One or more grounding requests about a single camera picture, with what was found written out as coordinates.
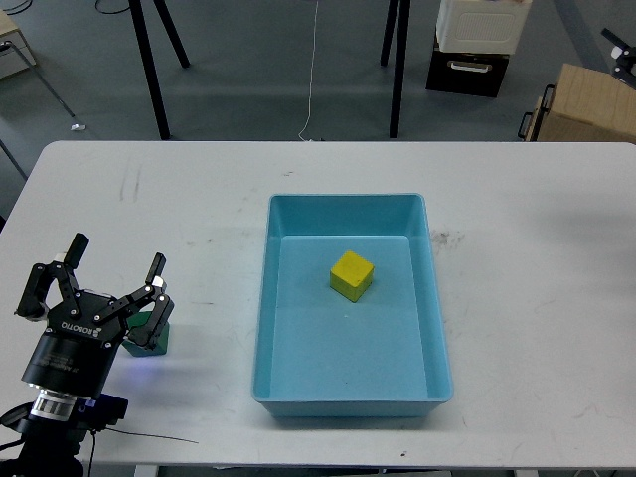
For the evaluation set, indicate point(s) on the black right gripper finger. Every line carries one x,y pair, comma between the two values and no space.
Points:
623,56

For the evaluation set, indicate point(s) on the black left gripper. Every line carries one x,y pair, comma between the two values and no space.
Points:
76,352

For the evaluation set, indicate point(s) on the green wooden block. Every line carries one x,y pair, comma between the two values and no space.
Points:
136,351

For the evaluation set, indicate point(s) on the yellow wooden block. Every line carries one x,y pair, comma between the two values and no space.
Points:
351,275

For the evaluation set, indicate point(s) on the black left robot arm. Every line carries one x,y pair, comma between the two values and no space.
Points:
53,426

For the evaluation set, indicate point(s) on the cardboard box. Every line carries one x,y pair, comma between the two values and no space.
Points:
582,106

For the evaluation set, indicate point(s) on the black storage box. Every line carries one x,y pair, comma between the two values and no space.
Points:
466,73

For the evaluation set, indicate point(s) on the light blue plastic box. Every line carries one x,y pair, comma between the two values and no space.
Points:
318,354

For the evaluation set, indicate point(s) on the white storage crate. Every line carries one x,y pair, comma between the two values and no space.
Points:
481,27

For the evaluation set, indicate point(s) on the black table leg right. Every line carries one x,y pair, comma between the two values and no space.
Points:
402,33

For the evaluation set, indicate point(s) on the black table leg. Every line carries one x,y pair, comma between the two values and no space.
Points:
402,33
147,59

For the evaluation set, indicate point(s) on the black angled leg right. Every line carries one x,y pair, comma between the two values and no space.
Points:
390,24

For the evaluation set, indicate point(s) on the black angled leg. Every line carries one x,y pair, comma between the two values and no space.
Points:
390,24
172,33

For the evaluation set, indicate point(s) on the wooden cabinet with metal legs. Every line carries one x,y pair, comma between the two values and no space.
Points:
16,57

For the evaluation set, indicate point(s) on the black angled leg left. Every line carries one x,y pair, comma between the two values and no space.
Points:
172,33

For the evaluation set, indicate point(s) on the black table leg left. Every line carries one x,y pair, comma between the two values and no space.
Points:
147,59

